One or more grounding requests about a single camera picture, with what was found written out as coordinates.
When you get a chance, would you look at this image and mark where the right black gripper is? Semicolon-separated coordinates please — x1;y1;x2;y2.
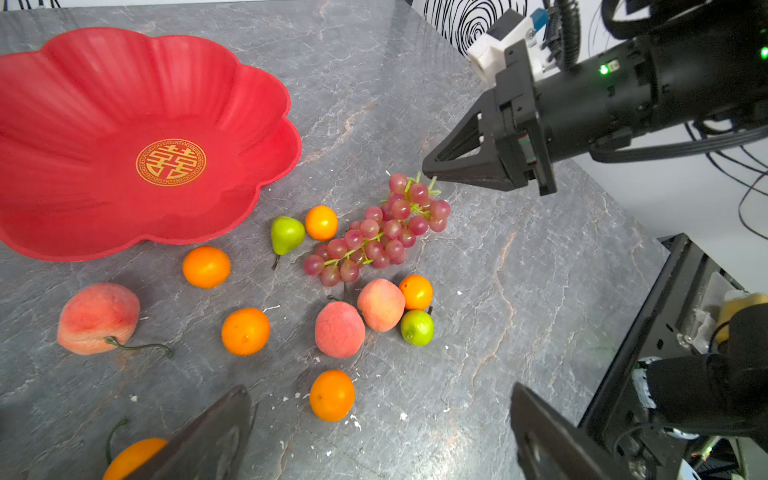
422;41;557;196

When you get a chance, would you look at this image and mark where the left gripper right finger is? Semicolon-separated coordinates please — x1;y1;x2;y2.
510;383;642;479

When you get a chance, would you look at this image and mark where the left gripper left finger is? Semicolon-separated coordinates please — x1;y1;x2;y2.
128;385;255;480

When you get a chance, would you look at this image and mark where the purple fake grape bunch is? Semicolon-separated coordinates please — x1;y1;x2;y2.
303;174;451;287

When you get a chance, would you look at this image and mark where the fake peach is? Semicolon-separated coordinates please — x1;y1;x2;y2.
357;279;405;332
315;301;365;359
57;283;174;358

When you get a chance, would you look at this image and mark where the red flower-shaped fruit bowl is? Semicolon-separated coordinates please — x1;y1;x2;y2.
1;27;302;262

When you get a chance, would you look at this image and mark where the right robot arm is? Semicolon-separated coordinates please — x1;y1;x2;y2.
422;1;767;195

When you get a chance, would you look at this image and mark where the fake orange by left peach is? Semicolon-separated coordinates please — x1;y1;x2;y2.
103;417;168;480

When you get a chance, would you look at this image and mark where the fake orange middle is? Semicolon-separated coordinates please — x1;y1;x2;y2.
221;308;271;356

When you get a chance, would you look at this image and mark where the fake orange lower centre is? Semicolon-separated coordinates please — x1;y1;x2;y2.
310;370;356;422

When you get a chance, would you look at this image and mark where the green fake lime right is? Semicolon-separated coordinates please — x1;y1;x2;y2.
400;310;434;347

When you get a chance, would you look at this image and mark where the fake orange upper right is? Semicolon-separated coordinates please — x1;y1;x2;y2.
305;205;338;241

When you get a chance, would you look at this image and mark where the fake orange upper left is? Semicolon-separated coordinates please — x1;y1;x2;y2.
182;246;231;289

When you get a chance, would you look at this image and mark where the green fake pear upper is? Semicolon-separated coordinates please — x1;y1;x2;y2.
271;216;306;270

